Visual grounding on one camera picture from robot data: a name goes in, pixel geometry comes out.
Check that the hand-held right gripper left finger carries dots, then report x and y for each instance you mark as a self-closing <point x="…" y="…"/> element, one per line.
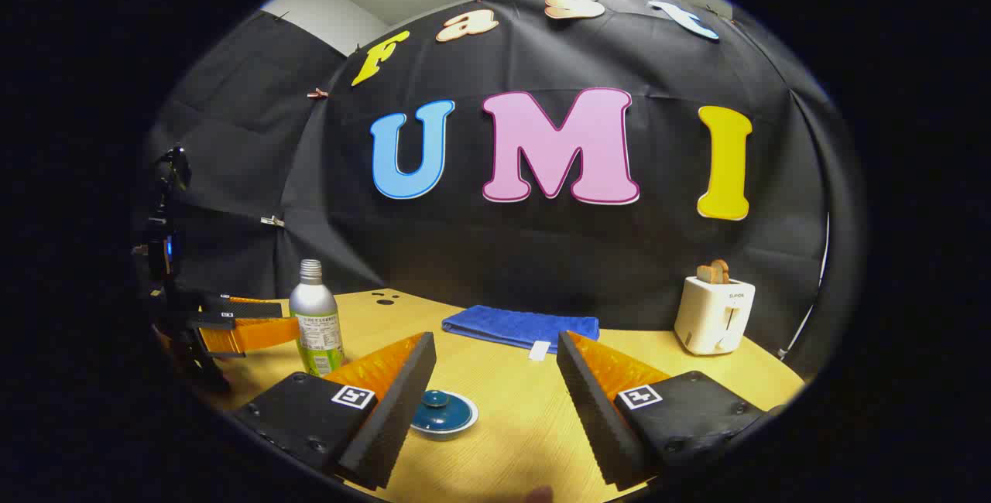
<point x="395" y="410"/>

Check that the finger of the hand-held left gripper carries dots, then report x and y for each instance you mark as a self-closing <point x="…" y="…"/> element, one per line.
<point x="255" y="334"/>
<point x="255" y="309"/>

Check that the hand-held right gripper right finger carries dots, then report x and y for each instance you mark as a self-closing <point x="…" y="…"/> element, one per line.
<point x="592" y="410"/>

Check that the white teacup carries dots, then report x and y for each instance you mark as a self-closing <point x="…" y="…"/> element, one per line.
<point x="445" y="435"/>

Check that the silver water bottle green label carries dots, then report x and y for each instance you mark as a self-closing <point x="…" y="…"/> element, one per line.
<point x="313" y="309"/>

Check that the silver clip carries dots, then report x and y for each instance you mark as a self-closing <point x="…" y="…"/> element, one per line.
<point x="272" y="220"/>

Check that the blue towel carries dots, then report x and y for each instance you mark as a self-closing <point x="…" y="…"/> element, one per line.
<point x="511" y="325"/>

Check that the white toaster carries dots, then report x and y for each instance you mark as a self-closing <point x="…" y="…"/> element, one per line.
<point x="712" y="317"/>

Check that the black backdrop cloth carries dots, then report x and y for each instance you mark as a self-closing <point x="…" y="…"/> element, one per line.
<point x="542" y="255"/>

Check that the toast slice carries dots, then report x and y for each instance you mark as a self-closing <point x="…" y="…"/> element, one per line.
<point x="706" y="274"/>
<point x="721" y="271"/>

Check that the copper clip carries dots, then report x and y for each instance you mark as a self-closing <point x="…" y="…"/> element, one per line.
<point x="316" y="93"/>

